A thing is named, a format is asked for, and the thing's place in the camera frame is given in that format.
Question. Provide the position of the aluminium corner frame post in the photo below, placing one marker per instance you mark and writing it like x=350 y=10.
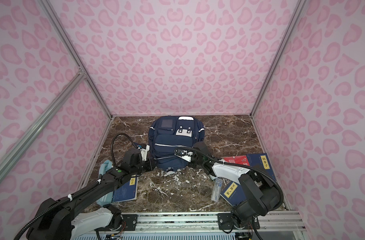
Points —
x=69 y=46

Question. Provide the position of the right aluminium corner post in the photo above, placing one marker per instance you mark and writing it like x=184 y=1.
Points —
x=285 y=40

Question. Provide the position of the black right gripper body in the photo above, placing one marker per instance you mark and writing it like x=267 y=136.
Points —
x=196 y=160

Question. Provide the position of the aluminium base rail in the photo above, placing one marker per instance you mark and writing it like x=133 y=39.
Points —
x=182 y=223

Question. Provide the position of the diagonal aluminium frame bar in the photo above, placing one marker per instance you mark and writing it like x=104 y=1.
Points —
x=11 y=158

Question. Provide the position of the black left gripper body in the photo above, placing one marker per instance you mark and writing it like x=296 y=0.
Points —
x=143 y=166

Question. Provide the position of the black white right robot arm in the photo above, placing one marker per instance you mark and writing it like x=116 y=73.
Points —
x=263 y=194

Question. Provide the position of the blue book yellow label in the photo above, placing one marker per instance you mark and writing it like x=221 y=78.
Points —
x=262 y=162
x=127 y=192
x=233 y=194

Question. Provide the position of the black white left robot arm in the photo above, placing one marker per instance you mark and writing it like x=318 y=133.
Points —
x=64 y=219

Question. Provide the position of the navy blue student backpack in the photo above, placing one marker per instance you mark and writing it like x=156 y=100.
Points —
x=169 y=133

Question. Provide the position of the clear plastic pen case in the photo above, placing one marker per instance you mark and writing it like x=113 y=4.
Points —
x=216 y=192

